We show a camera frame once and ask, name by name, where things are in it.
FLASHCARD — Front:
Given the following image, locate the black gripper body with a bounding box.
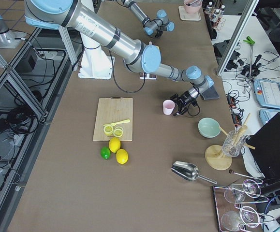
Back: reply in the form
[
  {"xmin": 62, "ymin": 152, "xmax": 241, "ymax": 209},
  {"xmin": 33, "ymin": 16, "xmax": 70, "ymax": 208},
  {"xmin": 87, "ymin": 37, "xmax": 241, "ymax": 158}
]
[{"xmin": 170, "ymin": 91, "xmax": 195, "ymax": 109}]

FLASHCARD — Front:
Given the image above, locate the pink cup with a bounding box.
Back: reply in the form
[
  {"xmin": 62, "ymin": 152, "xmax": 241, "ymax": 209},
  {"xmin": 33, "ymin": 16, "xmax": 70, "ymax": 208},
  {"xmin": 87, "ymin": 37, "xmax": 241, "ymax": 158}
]
[{"xmin": 162, "ymin": 100, "xmax": 176, "ymax": 116}]

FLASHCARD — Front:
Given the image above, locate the grey cloth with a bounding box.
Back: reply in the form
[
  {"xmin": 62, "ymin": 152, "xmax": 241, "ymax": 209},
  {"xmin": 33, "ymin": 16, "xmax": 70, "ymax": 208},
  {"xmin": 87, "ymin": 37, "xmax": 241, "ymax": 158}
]
[{"xmin": 200, "ymin": 86, "xmax": 220, "ymax": 101}]

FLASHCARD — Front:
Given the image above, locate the green bowl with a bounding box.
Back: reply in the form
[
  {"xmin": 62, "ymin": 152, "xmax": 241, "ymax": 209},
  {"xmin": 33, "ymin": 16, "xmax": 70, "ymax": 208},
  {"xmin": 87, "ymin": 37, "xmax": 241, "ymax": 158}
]
[{"xmin": 198, "ymin": 117, "xmax": 221, "ymax": 138}]

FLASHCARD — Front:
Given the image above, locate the wooden mug tree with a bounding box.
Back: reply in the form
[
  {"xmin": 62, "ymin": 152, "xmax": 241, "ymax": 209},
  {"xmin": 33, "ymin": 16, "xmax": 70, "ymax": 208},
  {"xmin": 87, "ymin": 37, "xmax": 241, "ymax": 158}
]
[{"xmin": 205, "ymin": 113, "xmax": 255, "ymax": 171}]

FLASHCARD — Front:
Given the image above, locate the metal scoop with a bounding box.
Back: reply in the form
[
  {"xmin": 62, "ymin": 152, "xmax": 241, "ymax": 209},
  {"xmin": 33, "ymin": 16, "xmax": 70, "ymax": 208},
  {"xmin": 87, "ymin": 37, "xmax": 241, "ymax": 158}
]
[{"xmin": 171, "ymin": 161, "xmax": 217, "ymax": 185}]

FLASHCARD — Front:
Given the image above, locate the glass mug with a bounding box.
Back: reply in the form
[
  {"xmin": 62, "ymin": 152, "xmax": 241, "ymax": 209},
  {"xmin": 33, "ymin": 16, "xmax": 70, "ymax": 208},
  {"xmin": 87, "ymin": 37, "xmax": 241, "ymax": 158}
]
[{"xmin": 222, "ymin": 130, "xmax": 246, "ymax": 157}]

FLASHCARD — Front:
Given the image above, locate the yellow plastic knife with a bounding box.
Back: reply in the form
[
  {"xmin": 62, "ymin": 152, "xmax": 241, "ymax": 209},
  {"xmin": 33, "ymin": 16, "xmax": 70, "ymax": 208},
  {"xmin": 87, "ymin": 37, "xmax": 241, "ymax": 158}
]
[{"xmin": 103, "ymin": 119, "xmax": 131, "ymax": 126}]

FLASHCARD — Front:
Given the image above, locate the lemon slice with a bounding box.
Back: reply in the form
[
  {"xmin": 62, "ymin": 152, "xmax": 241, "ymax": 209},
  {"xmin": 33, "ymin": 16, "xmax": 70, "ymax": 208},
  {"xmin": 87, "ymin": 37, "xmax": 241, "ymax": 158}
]
[
  {"xmin": 103, "ymin": 125, "xmax": 114, "ymax": 136},
  {"xmin": 113, "ymin": 127, "xmax": 124, "ymax": 138}
]

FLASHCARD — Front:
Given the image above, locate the bamboo cutting board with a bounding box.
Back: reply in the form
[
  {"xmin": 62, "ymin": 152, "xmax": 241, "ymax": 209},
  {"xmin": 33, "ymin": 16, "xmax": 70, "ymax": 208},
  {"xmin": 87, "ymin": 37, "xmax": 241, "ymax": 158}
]
[{"xmin": 93, "ymin": 98, "xmax": 133, "ymax": 142}]

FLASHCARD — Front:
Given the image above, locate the yellow lemon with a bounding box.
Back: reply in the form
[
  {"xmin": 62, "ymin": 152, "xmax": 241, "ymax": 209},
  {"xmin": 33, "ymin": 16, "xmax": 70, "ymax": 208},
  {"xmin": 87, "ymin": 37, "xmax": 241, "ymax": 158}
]
[
  {"xmin": 109, "ymin": 137, "xmax": 121, "ymax": 153},
  {"xmin": 116, "ymin": 149, "xmax": 129, "ymax": 164}
]

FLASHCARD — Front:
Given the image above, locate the blue teach pendant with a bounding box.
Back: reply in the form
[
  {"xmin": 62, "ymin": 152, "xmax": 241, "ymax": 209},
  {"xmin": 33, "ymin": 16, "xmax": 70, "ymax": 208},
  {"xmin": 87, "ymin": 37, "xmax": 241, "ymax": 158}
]
[
  {"xmin": 253, "ymin": 79, "xmax": 280, "ymax": 109},
  {"xmin": 259, "ymin": 109, "xmax": 280, "ymax": 125}
]

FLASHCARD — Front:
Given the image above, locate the green lime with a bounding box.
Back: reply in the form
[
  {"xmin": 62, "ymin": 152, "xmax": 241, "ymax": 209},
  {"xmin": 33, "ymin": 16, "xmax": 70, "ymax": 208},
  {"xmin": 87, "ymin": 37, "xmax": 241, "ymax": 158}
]
[{"xmin": 100, "ymin": 146, "xmax": 111, "ymax": 160}]

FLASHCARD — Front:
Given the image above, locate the cream tray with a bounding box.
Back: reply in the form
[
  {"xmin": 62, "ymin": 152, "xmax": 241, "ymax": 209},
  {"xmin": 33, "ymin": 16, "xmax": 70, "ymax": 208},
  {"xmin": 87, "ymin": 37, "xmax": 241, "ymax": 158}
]
[{"xmin": 178, "ymin": 5, "xmax": 201, "ymax": 21}]

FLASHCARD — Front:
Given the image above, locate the pink bowl of ice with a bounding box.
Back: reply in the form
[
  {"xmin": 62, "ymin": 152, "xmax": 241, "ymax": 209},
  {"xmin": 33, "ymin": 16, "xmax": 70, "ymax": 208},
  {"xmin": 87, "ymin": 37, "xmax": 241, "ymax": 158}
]
[{"xmin": 183, "ymin": 0, "xmax": 202, "ymax": 14}]

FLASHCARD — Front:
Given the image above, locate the black monitor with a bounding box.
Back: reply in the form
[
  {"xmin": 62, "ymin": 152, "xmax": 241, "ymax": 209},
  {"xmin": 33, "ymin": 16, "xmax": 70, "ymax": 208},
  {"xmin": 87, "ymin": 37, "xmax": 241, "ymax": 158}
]
[{"xmin": 247, "ymin": 113, "xmax": 280, "ymax": 179}]

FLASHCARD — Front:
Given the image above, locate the wine glass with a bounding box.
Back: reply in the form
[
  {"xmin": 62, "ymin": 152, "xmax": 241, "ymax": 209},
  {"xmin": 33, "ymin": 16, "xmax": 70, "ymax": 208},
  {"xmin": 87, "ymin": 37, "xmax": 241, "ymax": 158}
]
[
  {"xmin": 221, "ymin": 206, "xmax": 260, "ymax": 232},
  {"xmin": 224, "ymin": 179, "xmax": 261, "ymax": 203}
]

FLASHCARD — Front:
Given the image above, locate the glass rack tray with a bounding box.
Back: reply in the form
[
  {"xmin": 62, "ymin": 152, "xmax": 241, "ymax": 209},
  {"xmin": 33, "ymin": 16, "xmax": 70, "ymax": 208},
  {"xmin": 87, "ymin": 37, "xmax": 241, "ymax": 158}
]
[{"xmin": 212, "ymin": 185, "xmax": 276, "ymax": 232}]

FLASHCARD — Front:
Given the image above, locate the white wire cup rack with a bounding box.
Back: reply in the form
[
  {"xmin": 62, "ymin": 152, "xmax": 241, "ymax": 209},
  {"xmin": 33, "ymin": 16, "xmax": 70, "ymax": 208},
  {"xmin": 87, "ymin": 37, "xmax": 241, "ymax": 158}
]
[{"xmin": 139, "ymin": 41, "xmax": 158, "ymax": 80}]

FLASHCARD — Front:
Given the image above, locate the aluminium frame post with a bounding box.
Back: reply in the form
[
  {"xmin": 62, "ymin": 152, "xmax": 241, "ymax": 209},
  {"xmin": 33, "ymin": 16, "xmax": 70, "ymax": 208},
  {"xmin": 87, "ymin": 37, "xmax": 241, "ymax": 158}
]
[{"xmin": 216, "ymin": 0, "xmax": 259, "ymax": 77}]

